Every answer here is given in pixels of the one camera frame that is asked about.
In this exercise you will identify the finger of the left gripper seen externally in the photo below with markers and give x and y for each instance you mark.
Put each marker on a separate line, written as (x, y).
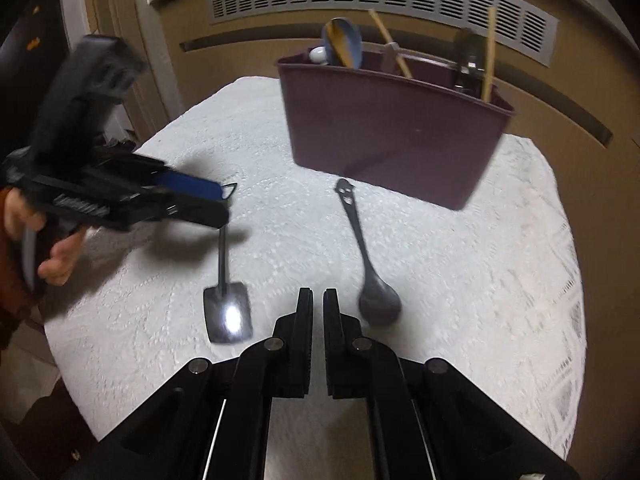
(190, 199)

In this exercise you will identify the wooden spoon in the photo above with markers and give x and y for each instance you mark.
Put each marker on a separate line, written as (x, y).
(339, 44)

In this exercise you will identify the white ball-top stirrer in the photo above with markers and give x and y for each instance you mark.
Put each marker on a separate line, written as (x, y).
(318, 56)

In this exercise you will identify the wooden chopstick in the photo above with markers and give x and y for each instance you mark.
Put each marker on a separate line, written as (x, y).
(388, 37)
(490, 54)

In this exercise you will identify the black smiley face spoon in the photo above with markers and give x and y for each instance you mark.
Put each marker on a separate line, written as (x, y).
(378, 303)

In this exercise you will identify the black shovel-shaped spoon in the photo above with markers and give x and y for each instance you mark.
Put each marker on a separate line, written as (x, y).
(227, 304)

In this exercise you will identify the person's left hand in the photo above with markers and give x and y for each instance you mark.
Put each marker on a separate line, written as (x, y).
(48, 256)

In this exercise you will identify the maroon plastic utensil caddy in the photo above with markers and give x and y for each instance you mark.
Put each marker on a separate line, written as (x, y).
(416, 136)

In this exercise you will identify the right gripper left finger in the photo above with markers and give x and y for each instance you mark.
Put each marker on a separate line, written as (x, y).
(276, 368)

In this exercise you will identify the translucent grey plastic spoon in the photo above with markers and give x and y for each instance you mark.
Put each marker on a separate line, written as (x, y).
(469, 57)

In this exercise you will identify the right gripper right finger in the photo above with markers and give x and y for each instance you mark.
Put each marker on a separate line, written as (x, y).
(358, 367)

